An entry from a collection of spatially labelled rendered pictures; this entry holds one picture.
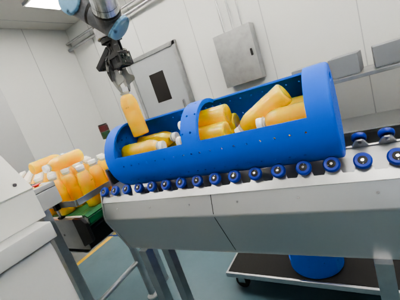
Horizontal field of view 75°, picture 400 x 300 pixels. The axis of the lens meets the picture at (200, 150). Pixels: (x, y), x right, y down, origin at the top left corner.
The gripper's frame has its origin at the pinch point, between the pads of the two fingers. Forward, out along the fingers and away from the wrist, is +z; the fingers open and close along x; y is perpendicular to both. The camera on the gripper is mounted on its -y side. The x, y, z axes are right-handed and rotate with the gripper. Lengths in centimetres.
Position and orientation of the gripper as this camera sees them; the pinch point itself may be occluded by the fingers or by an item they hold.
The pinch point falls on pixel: (123, 89)
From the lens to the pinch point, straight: 117.8
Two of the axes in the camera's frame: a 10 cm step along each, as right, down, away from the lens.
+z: 3.0, 9.3, 2.1
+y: 8.4, -1.6, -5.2
